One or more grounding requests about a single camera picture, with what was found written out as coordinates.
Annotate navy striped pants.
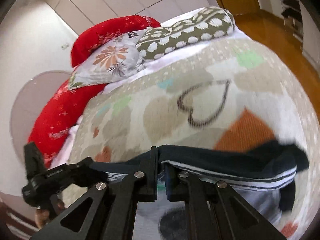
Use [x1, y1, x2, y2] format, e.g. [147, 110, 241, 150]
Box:
[89, 139, 310, 240]

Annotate left hand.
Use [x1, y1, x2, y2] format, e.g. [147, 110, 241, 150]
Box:
[35, 199, 65, 229]

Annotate red long bolster pillow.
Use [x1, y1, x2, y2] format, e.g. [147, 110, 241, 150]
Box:
[28, 15, 161, 168]

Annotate beige rounded headboard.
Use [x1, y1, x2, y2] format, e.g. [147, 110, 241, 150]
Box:
[9, 70, 71, 164]

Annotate heart patterned quilt bedspread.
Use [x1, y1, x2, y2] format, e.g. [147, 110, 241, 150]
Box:
[51, 37, 320, 240]

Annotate floral white pillow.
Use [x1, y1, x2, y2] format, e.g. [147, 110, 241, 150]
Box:
[68, 29, 146, 90]

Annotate white wardrobe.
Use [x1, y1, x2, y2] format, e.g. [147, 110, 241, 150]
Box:
[30, 0, 216, 38]

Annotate olive polka dot pillow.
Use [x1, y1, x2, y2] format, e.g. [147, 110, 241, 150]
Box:
[136, 6, 235, 62]

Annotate white shelving unit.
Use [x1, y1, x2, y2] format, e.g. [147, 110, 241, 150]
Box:
[272, 0, 320, 66]

